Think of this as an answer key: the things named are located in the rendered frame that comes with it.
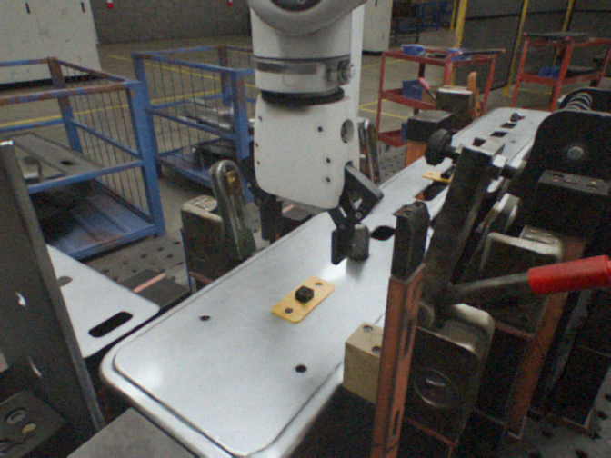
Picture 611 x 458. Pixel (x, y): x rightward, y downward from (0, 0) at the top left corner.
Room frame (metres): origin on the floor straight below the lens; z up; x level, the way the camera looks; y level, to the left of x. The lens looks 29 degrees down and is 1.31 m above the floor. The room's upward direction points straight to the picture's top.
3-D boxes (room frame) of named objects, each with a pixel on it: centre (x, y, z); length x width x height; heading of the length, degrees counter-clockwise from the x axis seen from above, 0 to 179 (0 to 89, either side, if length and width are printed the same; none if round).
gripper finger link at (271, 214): (0.44, 0.05, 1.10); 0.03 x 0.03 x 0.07; 55
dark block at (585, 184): (0.48, -0.31, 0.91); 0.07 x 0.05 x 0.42; 55
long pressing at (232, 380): (0.81, -0.27, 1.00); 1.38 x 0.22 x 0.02; 145
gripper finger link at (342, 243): (0.38, -0.05, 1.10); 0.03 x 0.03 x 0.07; 55
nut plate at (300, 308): (0.41, 0.00, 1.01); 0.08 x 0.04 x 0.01; 145
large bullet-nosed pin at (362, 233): (0.51, -0.07, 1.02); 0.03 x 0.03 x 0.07
